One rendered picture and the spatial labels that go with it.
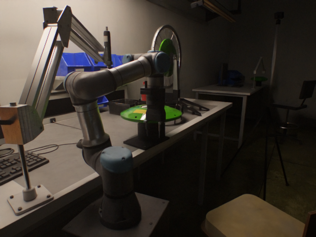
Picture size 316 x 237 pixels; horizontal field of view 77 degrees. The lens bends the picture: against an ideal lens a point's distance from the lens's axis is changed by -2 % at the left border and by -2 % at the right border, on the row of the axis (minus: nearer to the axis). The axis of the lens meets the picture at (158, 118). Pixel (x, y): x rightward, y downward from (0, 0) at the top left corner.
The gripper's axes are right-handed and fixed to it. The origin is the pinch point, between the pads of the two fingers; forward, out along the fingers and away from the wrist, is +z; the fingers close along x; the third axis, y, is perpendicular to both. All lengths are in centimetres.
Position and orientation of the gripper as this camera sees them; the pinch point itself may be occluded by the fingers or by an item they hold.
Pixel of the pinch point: (153, 136)
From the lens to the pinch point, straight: 81.7
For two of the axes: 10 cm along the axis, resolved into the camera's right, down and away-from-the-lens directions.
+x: -9.2, -1.0, 3.7
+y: 3.9, -2.3, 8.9
